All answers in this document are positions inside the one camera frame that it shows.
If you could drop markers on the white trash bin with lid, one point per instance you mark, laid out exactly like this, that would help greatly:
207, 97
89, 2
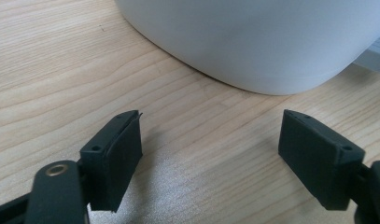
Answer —
253, 40

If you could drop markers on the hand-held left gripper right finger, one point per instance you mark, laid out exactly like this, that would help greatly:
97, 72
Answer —
315, 155

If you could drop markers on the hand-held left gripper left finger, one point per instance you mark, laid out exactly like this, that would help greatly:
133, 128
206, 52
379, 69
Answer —
116, 161

